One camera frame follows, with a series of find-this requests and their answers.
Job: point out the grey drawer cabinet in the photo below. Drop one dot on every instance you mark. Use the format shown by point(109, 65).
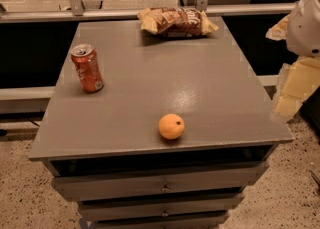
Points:
point(105, 150)

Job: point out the brown chip bag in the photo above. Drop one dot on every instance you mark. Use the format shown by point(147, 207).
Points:
point(175, 22)

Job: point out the metal railing frame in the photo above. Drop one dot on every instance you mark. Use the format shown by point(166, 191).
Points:
point(100, 9)

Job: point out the orange fruit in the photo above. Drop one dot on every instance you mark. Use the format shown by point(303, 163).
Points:
point(171, 126)

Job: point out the red coke can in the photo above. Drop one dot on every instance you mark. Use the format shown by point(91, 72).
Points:
point(86, 64)

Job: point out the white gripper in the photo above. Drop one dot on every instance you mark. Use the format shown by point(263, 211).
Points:
point(306, 28)

